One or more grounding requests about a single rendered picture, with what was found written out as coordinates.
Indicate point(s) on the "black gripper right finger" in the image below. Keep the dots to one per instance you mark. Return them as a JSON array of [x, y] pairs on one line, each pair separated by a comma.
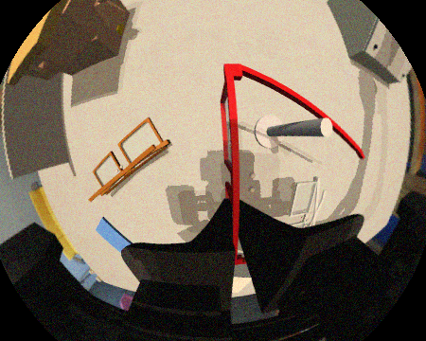
[[275, 251]]

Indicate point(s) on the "grey flat rectangular panel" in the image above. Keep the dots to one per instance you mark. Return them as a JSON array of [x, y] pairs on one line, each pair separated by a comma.
[[32, 124]]

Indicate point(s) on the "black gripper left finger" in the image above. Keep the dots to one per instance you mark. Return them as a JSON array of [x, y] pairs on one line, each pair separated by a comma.
[[209, 259]]

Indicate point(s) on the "red glasses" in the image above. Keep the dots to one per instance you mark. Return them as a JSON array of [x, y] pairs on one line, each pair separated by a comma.
[[230, 133]]

